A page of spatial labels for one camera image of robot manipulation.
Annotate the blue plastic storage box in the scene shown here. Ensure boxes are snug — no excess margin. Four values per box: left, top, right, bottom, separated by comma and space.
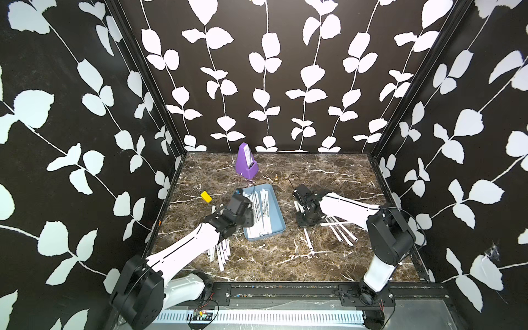
243, 184, 285, 241

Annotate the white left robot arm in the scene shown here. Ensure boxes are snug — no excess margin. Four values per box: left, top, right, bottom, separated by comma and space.
109, 188, 254, 329

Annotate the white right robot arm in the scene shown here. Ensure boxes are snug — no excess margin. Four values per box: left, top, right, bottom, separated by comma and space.
292, 184, 416, 295

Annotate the yellow block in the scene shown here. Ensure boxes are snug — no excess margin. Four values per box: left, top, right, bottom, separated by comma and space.
200, 191, 213, 203

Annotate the purple metronome-like object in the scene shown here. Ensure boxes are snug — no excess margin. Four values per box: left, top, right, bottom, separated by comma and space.
235, 142, 259, 180

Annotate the small green circuit board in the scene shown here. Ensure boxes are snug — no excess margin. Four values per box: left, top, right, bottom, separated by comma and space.
188, 309, 215, 323

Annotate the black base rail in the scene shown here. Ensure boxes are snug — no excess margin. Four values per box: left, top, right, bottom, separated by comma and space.
206, 282, 450, 309

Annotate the white slotted cable duct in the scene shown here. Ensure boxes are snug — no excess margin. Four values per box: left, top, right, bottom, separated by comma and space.
154, 309, 366, 327

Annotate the black left corner post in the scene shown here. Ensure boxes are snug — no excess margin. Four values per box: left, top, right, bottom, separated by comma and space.
102, 0, 186, 155

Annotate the black corner frame post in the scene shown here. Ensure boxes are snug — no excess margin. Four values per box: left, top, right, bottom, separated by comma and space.
370, 0, 473, 158

